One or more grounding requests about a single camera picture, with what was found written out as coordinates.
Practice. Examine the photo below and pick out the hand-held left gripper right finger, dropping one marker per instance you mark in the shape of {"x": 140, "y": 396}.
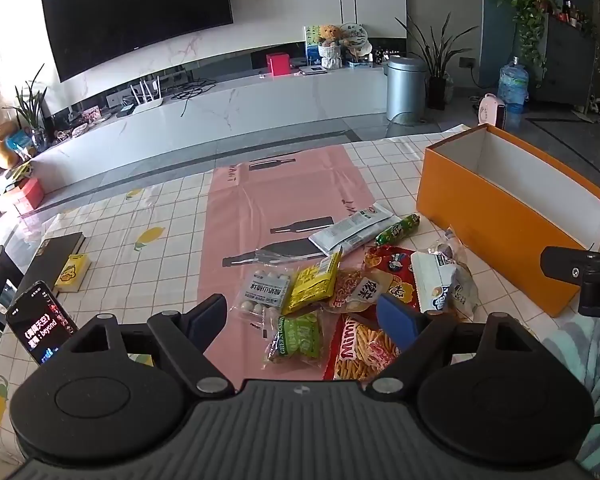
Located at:
{"x": 397, "y": 321}

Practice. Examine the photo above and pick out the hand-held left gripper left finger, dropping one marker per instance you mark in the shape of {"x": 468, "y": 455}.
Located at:
{"x": 206, "y": 320}

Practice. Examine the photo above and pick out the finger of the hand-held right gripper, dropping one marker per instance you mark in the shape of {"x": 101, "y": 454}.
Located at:
{"x": 562, "y": 262}

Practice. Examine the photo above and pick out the peanut snack packet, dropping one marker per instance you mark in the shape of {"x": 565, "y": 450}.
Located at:
{"x": 356, "y": 287}

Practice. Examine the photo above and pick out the clear pack of white balls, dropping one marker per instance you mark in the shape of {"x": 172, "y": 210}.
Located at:
{"x": 261, "y": 292}

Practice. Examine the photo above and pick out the orange cardboard box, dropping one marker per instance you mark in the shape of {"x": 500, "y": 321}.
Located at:
{"x": 500, "y": 215}

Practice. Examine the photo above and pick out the red shrimp stick packet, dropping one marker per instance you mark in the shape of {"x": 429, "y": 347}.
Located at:
{"x": 360, "y": 355}

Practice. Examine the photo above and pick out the red flat snack packet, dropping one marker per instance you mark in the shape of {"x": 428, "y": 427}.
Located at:
{"x": 397, "y": 265}

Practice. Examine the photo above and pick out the white and blue snack bag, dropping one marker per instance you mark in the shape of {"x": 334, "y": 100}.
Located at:
{"x": 437, "y": 277}

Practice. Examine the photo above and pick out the green tube snack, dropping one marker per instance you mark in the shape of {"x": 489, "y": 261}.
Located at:
{"x": 397, "y": 230}

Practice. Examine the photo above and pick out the green pea snack packet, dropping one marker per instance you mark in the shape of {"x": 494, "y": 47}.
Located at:
{"x": 297, "y": 337}

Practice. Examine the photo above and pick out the yellow snack packet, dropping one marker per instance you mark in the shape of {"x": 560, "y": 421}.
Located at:
{"x": 312, "y": 282}

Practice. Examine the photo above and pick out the blue green blanket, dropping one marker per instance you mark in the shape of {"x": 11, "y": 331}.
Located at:
{"x": 595, "y": 360}

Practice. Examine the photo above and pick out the white and green snack packet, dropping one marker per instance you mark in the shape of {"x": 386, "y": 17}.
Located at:
{"x": 352, "y": 227}

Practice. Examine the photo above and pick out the small yellow box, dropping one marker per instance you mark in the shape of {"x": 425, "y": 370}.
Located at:
{"x": 72, "y": 272}

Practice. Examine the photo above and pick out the pink bottle print mat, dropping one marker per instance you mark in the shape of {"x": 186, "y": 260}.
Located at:
{"x": 280, "y": 195}

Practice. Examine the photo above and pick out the flat black box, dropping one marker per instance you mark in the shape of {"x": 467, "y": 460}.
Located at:
{"x": 50, "y": 260}

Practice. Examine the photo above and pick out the pink small heater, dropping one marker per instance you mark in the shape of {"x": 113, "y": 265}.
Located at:
{"x": 491, "y": 110}

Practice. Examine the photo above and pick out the smartphone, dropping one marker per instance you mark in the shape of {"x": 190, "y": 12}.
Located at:
{"x": 37, "y": 322}

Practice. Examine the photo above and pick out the blue water jug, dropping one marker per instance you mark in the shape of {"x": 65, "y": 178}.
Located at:
{"x": 512, "y": 85}

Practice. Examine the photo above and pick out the white television cabinet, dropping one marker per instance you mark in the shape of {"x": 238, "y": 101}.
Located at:
{"x": 180, "y": 130}

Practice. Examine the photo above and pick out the dark grey cabinet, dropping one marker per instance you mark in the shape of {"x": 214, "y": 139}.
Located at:
{"x": 565, "y": 60}

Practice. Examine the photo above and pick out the red storage box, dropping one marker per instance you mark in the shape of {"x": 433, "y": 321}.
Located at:
{"x": 29, "y": 196}

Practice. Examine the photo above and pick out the white router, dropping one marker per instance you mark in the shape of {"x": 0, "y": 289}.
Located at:
{"x": 147, "y": 100}

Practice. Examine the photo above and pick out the silver trash can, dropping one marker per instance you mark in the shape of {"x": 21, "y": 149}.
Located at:
{"x": 405, "y": 87}

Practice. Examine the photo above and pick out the potted long leaf plant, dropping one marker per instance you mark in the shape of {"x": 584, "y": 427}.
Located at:
{"x": 437, "y": 60}

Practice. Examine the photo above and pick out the trailing vine plant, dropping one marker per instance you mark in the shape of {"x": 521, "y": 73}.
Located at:
{"x": 527, "y": 15}

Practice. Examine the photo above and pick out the white flat scale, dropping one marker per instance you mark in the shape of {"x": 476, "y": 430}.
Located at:
{"x": 313, "y": 69}

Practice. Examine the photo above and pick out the red cube box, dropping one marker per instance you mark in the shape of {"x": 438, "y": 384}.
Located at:
{"x": 278, "y": 64}

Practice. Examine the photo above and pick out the orange stuffed toy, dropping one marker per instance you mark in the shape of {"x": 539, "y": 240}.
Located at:
{"x": 1, "y": 147}

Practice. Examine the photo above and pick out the small potted plant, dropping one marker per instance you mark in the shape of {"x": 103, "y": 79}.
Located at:
{"x": 30, "y": 110}

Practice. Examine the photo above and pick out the teddy bear bouquet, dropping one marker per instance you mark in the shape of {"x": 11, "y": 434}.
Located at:
{"x": 329, "y": 45}

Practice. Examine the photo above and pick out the round hand fan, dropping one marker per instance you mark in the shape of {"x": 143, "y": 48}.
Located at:
{"x": 354, "y": 37}

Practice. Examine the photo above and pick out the black television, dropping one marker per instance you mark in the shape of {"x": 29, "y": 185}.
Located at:
{"x": 135, "y": 10}

